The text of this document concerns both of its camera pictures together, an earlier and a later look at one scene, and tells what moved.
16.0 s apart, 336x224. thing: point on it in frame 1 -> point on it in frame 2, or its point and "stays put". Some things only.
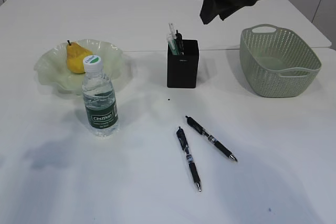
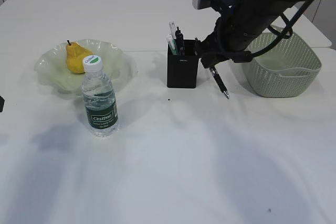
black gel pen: x=195 y=125 -> x=180 y=43
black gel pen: x=184 y=142 -> x=217 y=76
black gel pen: x=179 y=43 stays put
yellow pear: x=75 y=54 stays put
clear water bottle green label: x=100 y=103 stays put
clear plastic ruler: x=171 y=29 stays put
